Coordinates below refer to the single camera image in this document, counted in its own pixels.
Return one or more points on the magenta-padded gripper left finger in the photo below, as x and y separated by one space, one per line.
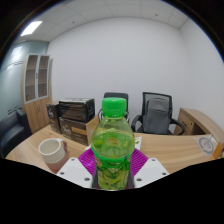
75 171

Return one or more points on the black mesh office armchair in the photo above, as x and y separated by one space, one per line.
176 125

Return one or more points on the brown carton with tan side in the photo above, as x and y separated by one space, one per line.
75 131

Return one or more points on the round white printed pad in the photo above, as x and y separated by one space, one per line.
206 145

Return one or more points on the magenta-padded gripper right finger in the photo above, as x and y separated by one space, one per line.
151 171

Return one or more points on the white and maroon ribbed mug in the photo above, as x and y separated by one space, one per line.
51 151

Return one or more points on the black sofa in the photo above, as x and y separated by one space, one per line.
11 133

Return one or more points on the long ceiling light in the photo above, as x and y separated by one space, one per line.
31 28

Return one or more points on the black glossy carton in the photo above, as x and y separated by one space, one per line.
76 109

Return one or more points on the wooden side desk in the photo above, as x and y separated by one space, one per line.
196 121

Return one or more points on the wooden shelf unit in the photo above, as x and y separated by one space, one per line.
36 110

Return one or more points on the grey backpack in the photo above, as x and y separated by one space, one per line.
156 115

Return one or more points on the white printed leaflet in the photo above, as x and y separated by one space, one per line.
138 141

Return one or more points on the black padded office chair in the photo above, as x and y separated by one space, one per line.
115 95

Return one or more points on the green drink bottle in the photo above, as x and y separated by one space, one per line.
113 150

